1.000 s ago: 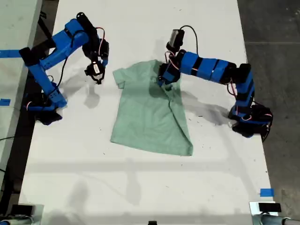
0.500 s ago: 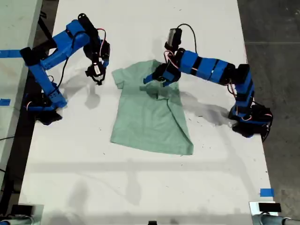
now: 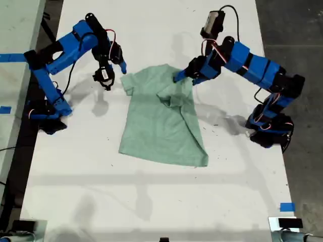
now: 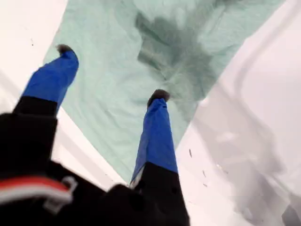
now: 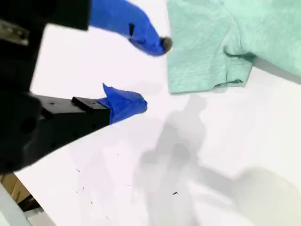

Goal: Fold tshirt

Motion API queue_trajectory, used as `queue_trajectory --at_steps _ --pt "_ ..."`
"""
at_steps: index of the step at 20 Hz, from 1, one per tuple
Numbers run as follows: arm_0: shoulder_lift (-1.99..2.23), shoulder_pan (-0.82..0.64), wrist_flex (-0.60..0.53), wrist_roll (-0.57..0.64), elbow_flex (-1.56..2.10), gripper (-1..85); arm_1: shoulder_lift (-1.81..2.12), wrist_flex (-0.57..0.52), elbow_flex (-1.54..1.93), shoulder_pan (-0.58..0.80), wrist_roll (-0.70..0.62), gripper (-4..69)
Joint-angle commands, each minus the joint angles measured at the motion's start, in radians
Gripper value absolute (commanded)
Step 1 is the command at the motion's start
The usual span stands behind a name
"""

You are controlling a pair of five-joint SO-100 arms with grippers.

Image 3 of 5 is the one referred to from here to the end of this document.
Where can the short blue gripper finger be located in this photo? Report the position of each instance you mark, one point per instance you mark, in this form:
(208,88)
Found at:
(197,81)

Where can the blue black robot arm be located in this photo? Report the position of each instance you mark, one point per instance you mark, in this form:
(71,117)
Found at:
(257,68)
(75,45)

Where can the long blue tape strip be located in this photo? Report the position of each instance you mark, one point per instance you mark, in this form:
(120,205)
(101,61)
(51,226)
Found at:
(12,57)

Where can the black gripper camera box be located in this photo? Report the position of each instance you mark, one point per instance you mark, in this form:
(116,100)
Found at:
(104,75)
(213,24)

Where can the grey metal tube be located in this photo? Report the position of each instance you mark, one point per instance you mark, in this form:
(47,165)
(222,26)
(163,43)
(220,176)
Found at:
(15,238)
(292,237)

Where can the short blue tape strip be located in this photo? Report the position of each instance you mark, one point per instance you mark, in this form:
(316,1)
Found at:
(5,110)

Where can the pale side table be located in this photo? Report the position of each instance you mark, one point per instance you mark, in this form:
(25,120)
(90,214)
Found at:
(12,25)

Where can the pale green T-shirt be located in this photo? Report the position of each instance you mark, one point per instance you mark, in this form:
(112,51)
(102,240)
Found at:
(156,126)

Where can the white box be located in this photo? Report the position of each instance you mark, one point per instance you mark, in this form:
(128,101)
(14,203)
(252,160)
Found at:
(273,224)

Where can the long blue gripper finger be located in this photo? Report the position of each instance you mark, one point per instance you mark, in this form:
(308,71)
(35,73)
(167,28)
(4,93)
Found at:
(180,76)

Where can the black table leg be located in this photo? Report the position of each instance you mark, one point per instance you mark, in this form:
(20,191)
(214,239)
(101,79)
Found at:
(49,31)

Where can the wide black box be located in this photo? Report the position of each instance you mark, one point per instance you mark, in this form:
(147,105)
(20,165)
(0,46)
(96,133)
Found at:
(24,225)

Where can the square blue tape patch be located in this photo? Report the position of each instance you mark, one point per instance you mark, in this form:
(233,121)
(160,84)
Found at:
(287,207)

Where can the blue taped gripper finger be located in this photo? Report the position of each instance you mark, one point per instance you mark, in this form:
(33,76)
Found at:
(122,66)

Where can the black camera stalk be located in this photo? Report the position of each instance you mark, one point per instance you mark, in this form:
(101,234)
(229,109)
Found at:
(211,41)
(102,63)

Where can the small black box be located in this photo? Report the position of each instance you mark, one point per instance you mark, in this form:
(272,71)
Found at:
(290,223)

